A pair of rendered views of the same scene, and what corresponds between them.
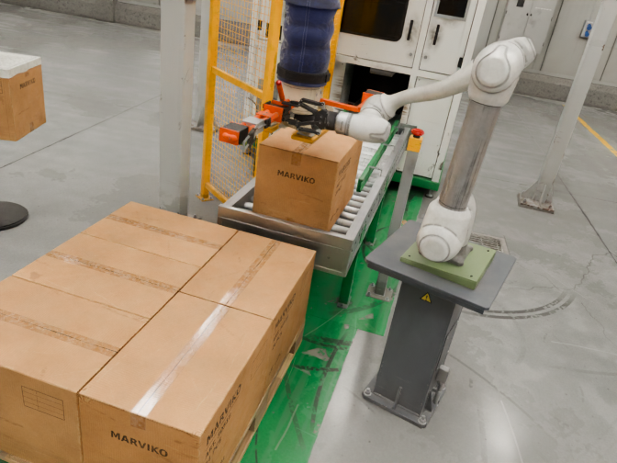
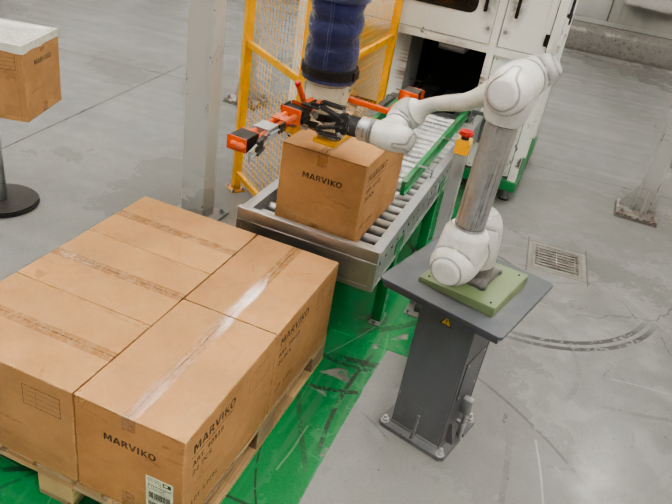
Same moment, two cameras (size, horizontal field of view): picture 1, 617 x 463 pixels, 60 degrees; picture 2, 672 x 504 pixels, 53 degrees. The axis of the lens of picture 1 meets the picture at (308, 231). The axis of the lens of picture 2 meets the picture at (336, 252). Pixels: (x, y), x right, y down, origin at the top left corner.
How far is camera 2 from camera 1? 0.47 m
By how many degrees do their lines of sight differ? 5
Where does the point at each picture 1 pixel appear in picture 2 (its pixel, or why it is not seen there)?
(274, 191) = (298, 194)
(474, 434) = (496, 472)
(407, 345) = (426, 371)
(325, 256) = (350, 268)
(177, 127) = (204, 111)
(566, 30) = not seen: outside the picture
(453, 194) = (467, 216)
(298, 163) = (325, 166)
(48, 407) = (45, 405)
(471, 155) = (485, 177)
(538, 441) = (567, 485)
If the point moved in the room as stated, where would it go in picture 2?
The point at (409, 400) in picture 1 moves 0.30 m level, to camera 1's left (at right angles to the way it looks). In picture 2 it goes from (428, 431) to (357, 414)
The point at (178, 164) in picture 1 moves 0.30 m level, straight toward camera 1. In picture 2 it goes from (203, 153) to (200, 175)
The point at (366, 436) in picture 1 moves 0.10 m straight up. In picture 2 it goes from (376, 464) to (380, 447)
